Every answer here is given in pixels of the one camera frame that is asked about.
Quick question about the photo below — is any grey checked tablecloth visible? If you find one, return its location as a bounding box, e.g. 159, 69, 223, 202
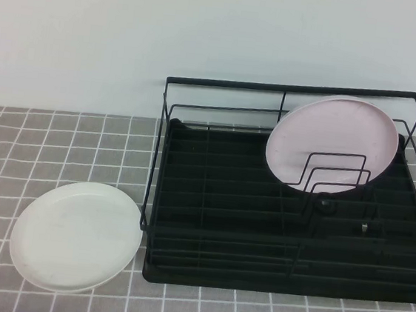
0, 91, 416, 312

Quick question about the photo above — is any black ribbed drip tray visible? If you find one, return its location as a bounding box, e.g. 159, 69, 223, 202
141, 115, 416, 311

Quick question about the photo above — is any pink round plate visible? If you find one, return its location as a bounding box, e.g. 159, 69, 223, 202
261, 88, 404, 205

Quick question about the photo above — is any black wire dish rack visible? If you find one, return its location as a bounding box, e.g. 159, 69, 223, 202
133, 64, 416, 298

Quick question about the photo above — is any white round plate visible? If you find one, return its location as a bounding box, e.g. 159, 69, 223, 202
4, 174, 149, 301

